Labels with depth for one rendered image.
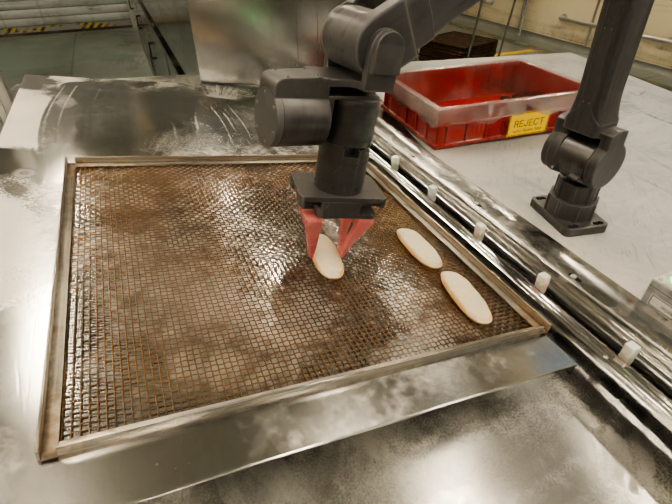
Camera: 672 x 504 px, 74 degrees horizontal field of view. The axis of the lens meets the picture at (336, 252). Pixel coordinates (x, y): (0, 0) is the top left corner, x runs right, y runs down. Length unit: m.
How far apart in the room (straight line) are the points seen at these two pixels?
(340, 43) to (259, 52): 0.87
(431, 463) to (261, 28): 1.10
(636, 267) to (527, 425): 0.39
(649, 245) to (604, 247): 0.08
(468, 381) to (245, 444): 0.22
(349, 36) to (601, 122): 0.48
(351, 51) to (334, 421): 0.33
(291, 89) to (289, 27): 0.90
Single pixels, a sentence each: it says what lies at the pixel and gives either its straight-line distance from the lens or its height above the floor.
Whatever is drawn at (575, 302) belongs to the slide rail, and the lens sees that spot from 0.70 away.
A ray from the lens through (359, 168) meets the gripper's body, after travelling 0.49.
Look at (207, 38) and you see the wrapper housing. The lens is 1.28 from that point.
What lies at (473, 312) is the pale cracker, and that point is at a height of 0.91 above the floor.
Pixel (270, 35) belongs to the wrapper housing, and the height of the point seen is 1.02.
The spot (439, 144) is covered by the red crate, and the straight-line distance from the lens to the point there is 1.13.
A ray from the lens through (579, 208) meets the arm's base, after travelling 0.89.
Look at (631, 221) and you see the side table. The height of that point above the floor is 0.82.
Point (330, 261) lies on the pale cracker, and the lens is 0.55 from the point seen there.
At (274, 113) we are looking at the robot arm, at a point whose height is 1.13.
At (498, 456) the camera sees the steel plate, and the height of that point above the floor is 0.82.
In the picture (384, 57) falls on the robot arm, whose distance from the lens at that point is 0.44.
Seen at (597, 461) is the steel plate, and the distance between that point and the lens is 0.58.
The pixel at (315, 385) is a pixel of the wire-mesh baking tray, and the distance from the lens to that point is 0.40.
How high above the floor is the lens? 1.27
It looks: 37 degrees down
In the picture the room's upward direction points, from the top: straight up
